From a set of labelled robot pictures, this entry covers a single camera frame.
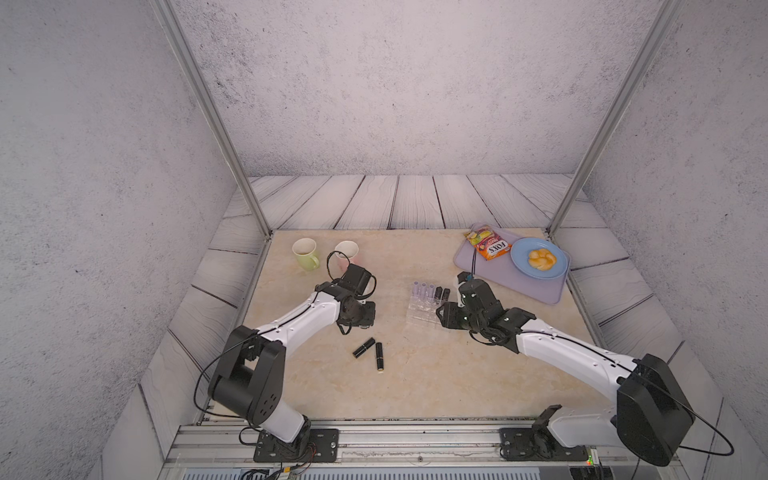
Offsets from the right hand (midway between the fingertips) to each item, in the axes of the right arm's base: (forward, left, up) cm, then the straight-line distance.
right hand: (442, 312), depth 83 cm
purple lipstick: (+11, +7, -5) cm, 14 cm away
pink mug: (+25, +30, -4) cm, 40 cm away
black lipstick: (+9, 0, -4) cm, 10 cm away
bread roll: (+27, -38, -10) cm, 48 cm away
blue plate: (+30, -32, -12) cm, 45 cm away
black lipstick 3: (-7, +18, -12) cm, 23 cm away
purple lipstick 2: (+10, +4, -5) cm, 12 cm away
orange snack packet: (+34, -22, -9) cm, 41 cm away
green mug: (+27, +45, -3) cm, 53 cm away
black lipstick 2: (-6, +23, -11) cm, 27 cm away
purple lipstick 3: (+10, +2, -5) cm, 11 cm away
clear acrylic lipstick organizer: (+7, +4, -10) cm, 13 cm away
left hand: (+1, +20, -5) cm, 20 cm away
